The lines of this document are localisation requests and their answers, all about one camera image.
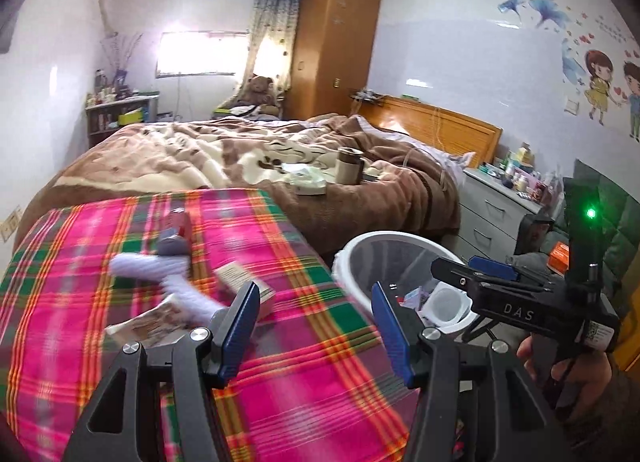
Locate patterned curtain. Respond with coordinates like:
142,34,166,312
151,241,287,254
244,0,304,109

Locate small brown cardboard box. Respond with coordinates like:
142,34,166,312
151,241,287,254
213,264,276,319

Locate person's right hand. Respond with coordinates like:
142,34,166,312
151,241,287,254
517,336,616,418

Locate brown printed blanket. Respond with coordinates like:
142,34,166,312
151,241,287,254
14,114,462,254

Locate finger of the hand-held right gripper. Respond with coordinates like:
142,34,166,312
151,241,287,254
430,257,482,312
467,255,557,294

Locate group of toiletry bottles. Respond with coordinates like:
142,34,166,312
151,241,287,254
479,141,567,204

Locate purple fuzzy sock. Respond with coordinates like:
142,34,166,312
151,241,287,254
109,236,229,326

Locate printed paper packet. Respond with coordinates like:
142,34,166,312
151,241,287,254
104,294,189,344

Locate white round trash bin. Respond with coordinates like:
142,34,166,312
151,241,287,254
330,230,489,344

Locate red drink can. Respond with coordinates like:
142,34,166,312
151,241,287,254
164,208,194,238

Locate wooden bed headboard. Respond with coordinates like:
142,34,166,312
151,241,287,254
357,94,504,169

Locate wooden wardrobe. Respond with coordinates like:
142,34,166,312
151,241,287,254
289,0,382,121

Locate wall socket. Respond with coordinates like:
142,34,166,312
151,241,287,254
0,206,24,243

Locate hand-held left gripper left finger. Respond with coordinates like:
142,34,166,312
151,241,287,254
67,282,261,462

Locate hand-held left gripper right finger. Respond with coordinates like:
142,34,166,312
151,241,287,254
371,282,571,462

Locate cluttered low shelf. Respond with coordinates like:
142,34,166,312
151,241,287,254
84,91,161,149

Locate white drawer cabinet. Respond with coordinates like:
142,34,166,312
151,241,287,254
457,166,547,264

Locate white tissue box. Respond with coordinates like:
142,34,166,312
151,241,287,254
284,166,329,196

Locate wrapped air conditioner pipe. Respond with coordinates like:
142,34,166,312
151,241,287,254
97,0,119,39

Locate person's right forearm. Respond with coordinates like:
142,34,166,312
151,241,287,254
567,359,640,458

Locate vase with purple branches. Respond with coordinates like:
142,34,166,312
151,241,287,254
99,31,144,94

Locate cartoon wall stickers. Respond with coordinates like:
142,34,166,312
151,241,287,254
497,0,640,144

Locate barred window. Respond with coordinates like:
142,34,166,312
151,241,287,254
155,31,251,79

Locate brown teddy bear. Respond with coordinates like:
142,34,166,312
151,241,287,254
234,74,279,109

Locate small orange box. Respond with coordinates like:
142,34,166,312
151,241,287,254
547,242,571,274

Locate power strip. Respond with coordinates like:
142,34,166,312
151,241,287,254
349,89,387,106

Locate pink plaid cloth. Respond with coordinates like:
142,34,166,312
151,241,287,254
0,186,422,462

